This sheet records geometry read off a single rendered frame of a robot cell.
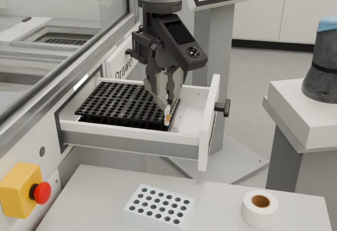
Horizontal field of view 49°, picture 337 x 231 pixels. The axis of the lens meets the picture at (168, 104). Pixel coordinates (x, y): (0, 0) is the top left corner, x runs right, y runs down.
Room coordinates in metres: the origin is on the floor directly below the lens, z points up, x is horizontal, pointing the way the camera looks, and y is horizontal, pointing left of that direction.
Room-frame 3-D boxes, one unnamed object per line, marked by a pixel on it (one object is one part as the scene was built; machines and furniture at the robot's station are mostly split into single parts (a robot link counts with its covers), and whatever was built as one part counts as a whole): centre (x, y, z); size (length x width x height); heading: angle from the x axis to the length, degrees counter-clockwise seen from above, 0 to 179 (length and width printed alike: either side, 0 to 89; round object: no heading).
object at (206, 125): (0.77, -0.10, 0.87); 0.29 x 0.02 x 0.11; 168
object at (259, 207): (0.56, -0.19, 0.78); 0.07 x 0.07 x 0.04
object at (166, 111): (0.65, 0.00, 0.95); 0.01 x 0.01 x 0.05
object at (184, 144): (0.81, 0.10, 0.86); 0.40 x 0.26 x 0.06; 78
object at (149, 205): (0.56, 0.02, 0.78); 0.12 x 0.08 x 0.04; 68
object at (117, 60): (1.15, 0.15, 0.87); 0.29 x 0.02 x 0.11; 168
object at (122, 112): (0.81, 0.09, 0.87); 0.22 x 0.18 x 0.06; 78
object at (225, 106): (0.77, -0.13, 0.91); 0.07 x 0.04 x 0.01; 168
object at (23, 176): (0.51, 0.26, 0.88); 0.07 x 0.05 x 0.07; 168
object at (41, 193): (0.50, 0.23, 0.88); 0.04 x 0.03 x 0.04; 168
